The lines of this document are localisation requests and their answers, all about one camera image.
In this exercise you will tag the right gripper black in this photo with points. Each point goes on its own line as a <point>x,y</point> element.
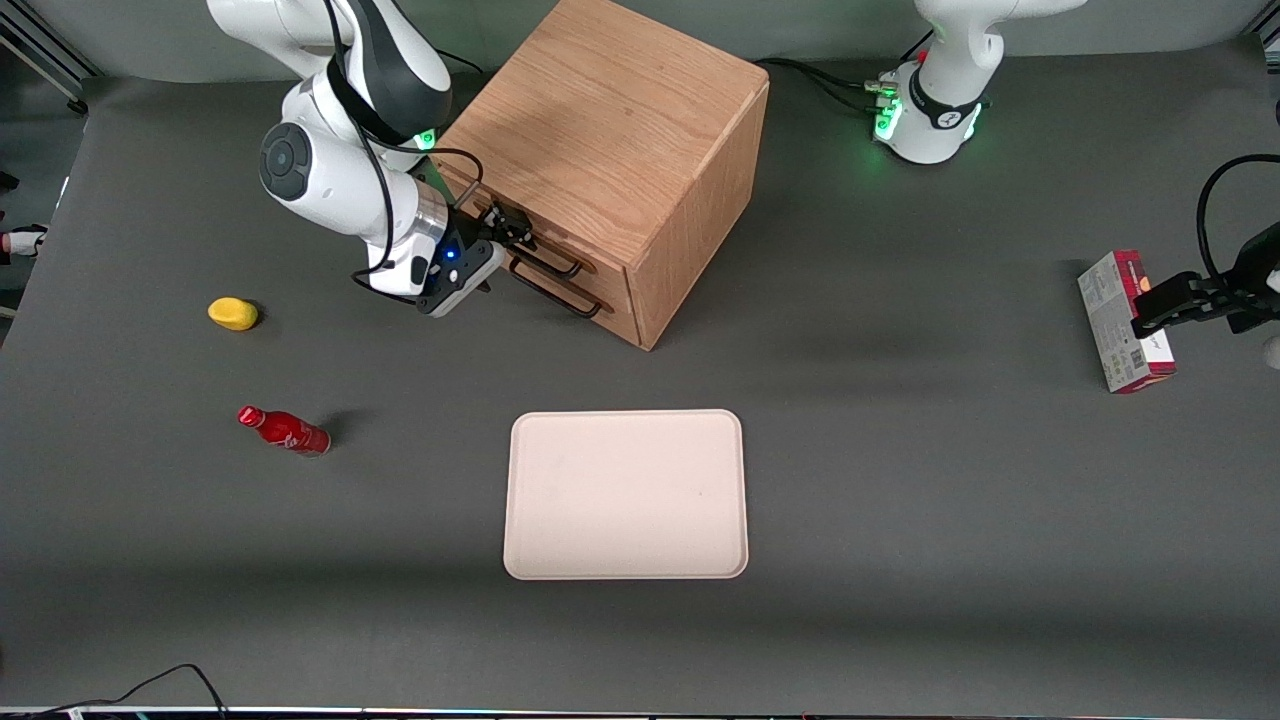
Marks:
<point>474,222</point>

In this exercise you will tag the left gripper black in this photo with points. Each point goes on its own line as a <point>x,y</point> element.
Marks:
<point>1250,281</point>

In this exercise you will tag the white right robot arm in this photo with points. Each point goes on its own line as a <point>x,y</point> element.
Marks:
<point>320,170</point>

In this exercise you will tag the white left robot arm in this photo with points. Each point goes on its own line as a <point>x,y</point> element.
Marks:
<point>945,60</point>

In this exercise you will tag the oak wooden drawer cabinet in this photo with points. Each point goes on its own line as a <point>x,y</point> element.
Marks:
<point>600,120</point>

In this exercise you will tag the small white round object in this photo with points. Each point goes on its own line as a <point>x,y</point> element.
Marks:
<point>1273,352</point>

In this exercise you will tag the red and grey carton box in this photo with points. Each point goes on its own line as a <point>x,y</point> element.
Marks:
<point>1115,320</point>

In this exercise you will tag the beige plastic tray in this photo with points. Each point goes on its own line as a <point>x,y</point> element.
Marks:
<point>625,495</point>

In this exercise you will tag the yellow toy lemon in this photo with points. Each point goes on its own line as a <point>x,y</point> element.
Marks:
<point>232,314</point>

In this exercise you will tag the red bottle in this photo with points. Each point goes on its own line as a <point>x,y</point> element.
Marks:
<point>285,430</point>

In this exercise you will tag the white object with red tip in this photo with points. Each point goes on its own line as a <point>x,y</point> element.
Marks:
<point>25,241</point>

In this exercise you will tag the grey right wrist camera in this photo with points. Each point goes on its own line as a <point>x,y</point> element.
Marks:
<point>455,285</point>

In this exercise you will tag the dark metal frame rail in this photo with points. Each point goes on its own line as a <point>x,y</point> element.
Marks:
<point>77,105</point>

